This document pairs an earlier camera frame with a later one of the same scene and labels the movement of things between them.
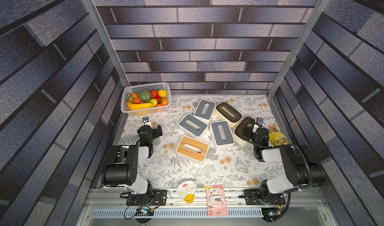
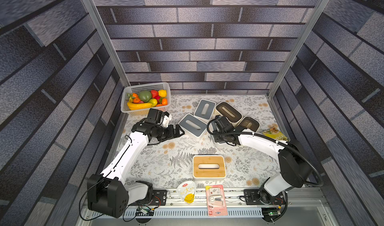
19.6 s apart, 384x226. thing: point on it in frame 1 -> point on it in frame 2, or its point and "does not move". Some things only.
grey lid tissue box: [192, 126] does not move
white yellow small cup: [186, 190] does not move
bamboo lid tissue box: [191, 149] -> [208, 167]
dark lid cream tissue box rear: [224, 112] does not move
